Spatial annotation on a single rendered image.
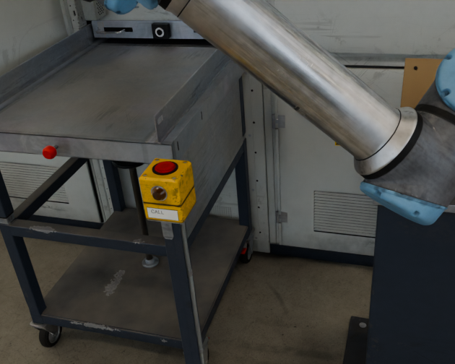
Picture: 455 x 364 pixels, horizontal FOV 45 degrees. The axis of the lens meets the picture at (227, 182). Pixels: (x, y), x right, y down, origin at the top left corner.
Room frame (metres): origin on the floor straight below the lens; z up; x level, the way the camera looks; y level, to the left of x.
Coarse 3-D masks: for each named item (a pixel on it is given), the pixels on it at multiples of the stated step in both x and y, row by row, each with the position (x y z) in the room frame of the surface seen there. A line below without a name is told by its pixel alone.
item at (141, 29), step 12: (96, 24) 1.98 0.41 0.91; (108, 24) 1.96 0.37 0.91; (120, 24) 1.95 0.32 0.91; (132, 24) 1.93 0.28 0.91; (144, 24) 1.92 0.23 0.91; (180, 24) 1.87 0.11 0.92; (96, 36) 1.98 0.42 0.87; (108, 36) 1.96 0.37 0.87; (120, 36) 1.95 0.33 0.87; (132, 36) 1.93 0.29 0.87; (144, 36) 1.92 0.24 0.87; (180, 36) 1.87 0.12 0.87; (192, 36) 1.86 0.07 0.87
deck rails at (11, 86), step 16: (80, 32) 1.92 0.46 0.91; (48, 48) 1.73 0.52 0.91; (64, 48) 1.81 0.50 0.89; (80, 48) 1.90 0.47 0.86; (32, 64) 1.64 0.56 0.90; (48, 64) 1.71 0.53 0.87; (64, 64) 1.76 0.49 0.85; (208, 64) 1.49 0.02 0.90; (224, 64) 1.62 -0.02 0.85; (0, 80) 1.49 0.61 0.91; (16, 80) 1.55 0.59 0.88; (32, 80) 1.62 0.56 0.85; (192, 80) 1.36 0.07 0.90; (208, 80) 1.47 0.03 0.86; (0, 96) 1.48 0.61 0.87; (16, 96) 1.51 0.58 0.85; (176, 96) 1.26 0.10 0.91; (192, 96) 1.35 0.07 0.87; (160, 112) 1.16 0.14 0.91; (176, 112) 1.25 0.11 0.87; (160, 128) 1.15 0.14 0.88
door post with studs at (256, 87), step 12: (252, 84) 1.76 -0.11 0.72; (252, 96) 1.76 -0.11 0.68; (252, 108) 1.76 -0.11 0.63; (252, 120) 1.76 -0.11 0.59; (264, 168) 1.75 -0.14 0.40; (264, 180) 1.75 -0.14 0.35; (264, 192) 1.75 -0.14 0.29; (264, 204) 1.75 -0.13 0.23; (264, 216) 1.75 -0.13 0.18; (264, 228) 1.76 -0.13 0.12; (264, 240) 1.76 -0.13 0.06
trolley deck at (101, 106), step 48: (96, 48) 1.91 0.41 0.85; (144, 48) 1.86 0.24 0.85; (192, 48) 1.81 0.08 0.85; (48, 96) 1.49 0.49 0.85; (96, 96) 1.46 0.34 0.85; (144, 96) 1.43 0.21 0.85; (0, 144) 1.28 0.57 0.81; (48, 144) 1.23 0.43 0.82; (96, 144) 1.19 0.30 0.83; (144, 144) 1.14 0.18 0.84
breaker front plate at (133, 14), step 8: (136, 8) 1.94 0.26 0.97; (144, 8) 1.93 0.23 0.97; (160, 8) 1.91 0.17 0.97; (104, 16) 1.98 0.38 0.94; (112, 16) 1.97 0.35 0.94; (120, 16) 1.96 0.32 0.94; (128, 16) 1.95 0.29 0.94; (136, 16) 1.94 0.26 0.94; (144, 16) 1.93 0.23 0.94; (152, 16) 1.92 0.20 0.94; (160, 16) 1.91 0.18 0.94; (168, 16) 1.90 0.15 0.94
